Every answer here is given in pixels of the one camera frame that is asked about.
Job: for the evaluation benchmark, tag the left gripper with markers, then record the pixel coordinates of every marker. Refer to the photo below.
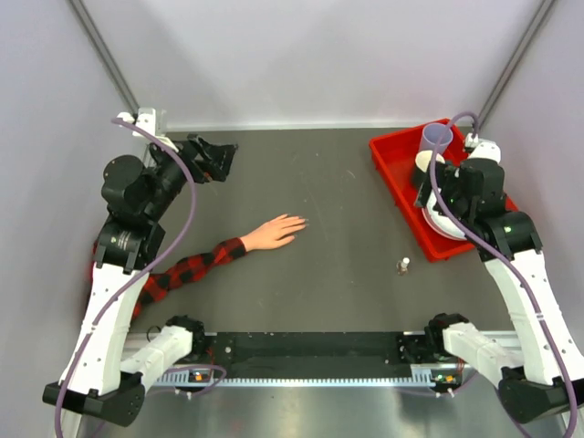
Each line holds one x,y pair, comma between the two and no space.
215,168

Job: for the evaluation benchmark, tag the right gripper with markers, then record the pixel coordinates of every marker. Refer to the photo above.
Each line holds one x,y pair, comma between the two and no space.
448,179

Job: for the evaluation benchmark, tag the glitter nail polish bottle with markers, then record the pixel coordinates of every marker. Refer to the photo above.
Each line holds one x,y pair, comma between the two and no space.
402,268

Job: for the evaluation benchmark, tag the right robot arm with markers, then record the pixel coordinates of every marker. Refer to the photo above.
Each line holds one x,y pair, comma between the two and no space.
546,377

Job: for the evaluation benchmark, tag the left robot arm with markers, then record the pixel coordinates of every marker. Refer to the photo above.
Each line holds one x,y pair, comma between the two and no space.
98,381

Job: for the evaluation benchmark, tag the mannequin hand with long nails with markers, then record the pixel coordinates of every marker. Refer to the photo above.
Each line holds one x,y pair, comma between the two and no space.
274,233

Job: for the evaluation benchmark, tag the black mug white inside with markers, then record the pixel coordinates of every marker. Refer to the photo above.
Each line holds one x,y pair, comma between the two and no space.
421,165

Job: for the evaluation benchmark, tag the white paper plates stack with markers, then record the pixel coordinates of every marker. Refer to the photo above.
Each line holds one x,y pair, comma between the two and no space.
440,223

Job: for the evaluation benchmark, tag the lavender plastic cup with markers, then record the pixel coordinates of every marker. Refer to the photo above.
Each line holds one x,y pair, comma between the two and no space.
435,135

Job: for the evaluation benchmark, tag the red plastic tray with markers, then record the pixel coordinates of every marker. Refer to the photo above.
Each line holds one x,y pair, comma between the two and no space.
393,155

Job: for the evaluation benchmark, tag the red black plaid sleeve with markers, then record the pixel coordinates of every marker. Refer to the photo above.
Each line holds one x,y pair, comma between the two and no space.
188,270

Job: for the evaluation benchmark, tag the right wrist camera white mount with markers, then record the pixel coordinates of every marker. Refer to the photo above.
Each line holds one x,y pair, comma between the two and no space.
478,148

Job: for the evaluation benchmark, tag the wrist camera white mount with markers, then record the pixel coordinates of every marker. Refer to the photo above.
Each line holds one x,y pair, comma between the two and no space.
478,148
149,119

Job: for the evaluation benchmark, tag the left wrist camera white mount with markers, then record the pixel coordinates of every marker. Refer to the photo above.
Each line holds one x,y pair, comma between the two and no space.
149,119

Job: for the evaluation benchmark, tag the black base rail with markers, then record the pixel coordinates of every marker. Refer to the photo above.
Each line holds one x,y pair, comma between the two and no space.
279,348

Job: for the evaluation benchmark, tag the white cable duct strip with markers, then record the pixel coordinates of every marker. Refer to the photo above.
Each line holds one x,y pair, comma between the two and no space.
318,374

